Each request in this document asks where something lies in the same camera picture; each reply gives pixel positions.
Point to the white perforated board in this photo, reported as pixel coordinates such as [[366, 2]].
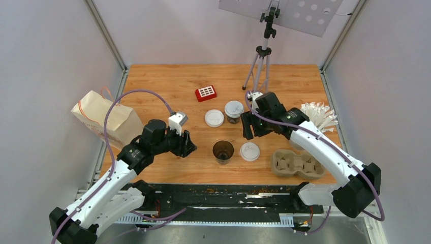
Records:
[[307, 16]]

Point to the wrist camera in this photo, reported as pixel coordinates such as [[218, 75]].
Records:
[[177, 121], [252, 97]]

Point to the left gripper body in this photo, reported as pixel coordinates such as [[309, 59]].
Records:
[[176, 144]]

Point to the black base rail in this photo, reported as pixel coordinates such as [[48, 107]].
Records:
[[226, 204]]

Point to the paper cup of straws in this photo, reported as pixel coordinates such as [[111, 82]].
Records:
[[323, 117]]

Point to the brown coffee cup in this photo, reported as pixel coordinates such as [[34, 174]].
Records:
[[223, 151], [233, 120]]

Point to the white plastic cup lid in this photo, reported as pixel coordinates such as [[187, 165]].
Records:
[[234, 109]]

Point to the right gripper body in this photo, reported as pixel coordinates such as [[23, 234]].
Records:
[[258, 122]]

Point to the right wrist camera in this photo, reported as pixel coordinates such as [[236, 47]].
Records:
[[252, 97]]

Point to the cardboard cup carrier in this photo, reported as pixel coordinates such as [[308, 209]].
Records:
[[286, 163]]

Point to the tripod stand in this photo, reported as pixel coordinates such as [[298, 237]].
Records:
[[263, 52]]

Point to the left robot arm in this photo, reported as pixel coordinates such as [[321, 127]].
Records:
[[88, 217]]

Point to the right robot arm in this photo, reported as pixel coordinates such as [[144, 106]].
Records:
[[357, 185]]

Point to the red white block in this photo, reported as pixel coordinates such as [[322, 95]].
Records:
[[205, 93]]

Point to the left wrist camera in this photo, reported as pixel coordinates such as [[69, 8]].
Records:
[[177, 121]]

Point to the brown paper bag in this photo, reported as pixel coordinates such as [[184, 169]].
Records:
[[123, 122]]

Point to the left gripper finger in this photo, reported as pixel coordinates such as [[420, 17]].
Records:
[[186, 151], [187, 144]]

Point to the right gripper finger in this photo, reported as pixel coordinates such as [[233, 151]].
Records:
[[260, 131], [246, 119]]

